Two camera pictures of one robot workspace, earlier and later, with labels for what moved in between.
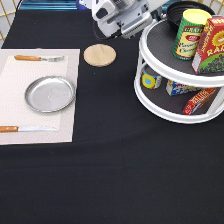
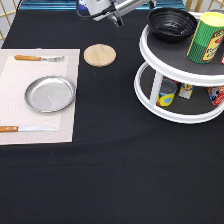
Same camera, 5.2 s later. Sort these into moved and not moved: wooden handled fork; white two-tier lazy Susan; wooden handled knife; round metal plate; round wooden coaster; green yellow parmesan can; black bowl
Moved: black bowl; green yellow parmesan can; white two-tier lazy Susan
Not moved: round wooden coaster; round metal plate; wooden handled fork; wooden handled knife
